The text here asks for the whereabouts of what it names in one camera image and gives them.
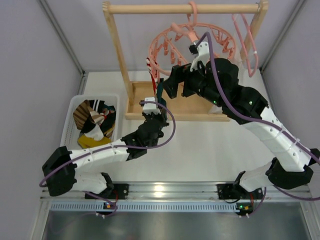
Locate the teal sock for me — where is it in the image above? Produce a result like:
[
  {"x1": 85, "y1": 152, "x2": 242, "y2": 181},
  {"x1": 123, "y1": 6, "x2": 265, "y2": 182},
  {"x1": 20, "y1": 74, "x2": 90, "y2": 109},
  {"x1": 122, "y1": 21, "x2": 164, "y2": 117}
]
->
[{"x1": 156, "y1": 78, "x2": 168, "y2": 122}]

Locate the red sock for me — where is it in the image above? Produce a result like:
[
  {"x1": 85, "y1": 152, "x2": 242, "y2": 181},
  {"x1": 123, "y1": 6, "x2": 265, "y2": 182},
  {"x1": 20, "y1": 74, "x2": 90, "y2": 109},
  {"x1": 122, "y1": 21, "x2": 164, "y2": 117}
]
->
[{"x1": 146, "y1": 57, "x2": 159, "y2": 95}]

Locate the white sock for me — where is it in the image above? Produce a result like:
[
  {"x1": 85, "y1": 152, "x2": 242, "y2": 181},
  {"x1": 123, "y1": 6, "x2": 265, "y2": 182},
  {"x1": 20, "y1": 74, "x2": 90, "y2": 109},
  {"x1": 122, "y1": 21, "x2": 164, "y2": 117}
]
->
[{"x1": 84, "y1": 124, "x2": 104, "y2": 141}]

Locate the black white-striped sock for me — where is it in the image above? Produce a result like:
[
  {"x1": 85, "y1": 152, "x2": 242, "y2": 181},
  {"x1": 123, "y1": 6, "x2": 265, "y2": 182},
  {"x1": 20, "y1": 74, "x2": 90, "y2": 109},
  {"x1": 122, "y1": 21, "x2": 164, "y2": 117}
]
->
[{"x1": 80, "y1": 99, "x2": 106, "y2": 136}]

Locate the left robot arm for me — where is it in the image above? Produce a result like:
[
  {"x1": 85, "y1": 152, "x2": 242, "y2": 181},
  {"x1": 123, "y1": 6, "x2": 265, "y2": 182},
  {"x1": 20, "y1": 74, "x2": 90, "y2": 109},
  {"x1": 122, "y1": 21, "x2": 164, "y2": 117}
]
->
[{"x1": 42, "y1": 113, "x2": 169, "y2": 198}]

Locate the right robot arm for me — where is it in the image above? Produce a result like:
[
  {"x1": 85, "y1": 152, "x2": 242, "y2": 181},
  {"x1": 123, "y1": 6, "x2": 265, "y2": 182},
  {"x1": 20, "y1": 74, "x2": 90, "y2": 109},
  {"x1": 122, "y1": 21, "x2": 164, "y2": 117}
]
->
[{"x1": 163, "y1": 58, "x2": 320, "y2": 194}]

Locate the dark patterned socks pile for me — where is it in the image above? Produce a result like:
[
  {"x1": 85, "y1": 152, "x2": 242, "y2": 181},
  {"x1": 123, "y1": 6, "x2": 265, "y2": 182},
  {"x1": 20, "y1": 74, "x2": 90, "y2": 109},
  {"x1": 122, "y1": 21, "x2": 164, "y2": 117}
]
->
[{"x1": 99, "y1": 105, "x2": 117, "y2": 138}]

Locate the pink clothes hanger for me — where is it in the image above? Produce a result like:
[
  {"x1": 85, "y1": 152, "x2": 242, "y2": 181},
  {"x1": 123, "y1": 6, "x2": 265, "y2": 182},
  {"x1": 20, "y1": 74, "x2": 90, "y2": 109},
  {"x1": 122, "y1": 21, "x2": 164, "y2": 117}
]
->
[{"x1": 231, "y1": 13, "x2": 259, "y2": 78}]

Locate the wooden clothes rack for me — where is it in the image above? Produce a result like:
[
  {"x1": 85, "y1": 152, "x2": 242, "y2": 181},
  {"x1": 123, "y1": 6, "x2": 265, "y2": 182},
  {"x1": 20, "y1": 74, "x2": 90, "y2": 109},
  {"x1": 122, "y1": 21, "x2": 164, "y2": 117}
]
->
[{"x1": 102, "y1": 0, "x2": 269, "y2": 120}]

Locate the white sheer garment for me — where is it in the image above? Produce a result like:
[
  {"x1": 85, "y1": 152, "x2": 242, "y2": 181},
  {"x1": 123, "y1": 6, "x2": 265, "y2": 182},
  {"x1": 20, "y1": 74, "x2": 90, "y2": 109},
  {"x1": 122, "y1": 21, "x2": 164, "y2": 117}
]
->
[{"x1": 208, "y1": 105, "x2": 223, "y2": 117}]

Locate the yellow sock in basket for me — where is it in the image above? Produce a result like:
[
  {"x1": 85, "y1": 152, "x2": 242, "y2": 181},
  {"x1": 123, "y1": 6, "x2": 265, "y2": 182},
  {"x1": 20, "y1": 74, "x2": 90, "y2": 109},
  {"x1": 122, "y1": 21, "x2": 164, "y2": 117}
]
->
[{"x1": 77, "y1": 134, "x2": 112, "y2": 149}]

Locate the white plastic basket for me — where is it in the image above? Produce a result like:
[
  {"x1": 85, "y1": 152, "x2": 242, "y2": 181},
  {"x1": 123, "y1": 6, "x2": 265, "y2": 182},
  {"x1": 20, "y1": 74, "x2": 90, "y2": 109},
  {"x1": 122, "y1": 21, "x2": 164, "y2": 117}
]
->
[{"x1": 60, "y1": 93, "x2": 121, "y2": 150}]

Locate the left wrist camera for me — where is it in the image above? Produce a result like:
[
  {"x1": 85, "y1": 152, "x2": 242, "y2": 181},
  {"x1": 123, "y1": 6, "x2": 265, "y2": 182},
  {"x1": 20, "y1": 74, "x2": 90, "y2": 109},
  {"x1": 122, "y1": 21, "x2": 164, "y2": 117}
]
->
[{"x1": 139, "y1": 96, "x2": 161, "y2": 115}]

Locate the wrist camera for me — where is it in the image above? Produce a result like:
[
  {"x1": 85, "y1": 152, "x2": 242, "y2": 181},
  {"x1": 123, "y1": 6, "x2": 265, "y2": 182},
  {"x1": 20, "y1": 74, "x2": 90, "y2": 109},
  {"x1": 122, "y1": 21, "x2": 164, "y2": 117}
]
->
[
  {"x1": 139, "y1": 96, "x2": 161, "y2": 115},
  {"x1": 189, "y1": 41, "x2": 210, "y2": 72}
]

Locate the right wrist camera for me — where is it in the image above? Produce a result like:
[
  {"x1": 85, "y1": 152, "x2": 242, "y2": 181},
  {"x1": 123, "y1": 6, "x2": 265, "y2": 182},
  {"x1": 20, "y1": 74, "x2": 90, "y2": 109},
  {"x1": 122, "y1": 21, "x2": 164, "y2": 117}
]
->
[{"x1": 189, "y1": 41, "x2": 210, "y2": 72}]

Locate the aluminium mounting rail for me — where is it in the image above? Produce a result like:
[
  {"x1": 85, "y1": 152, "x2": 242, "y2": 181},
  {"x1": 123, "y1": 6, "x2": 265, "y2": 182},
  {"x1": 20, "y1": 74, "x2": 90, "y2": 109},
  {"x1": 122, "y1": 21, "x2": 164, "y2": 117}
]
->
[{"x1": 39, "y1": 182, "x2": 315, "y2": 215}]

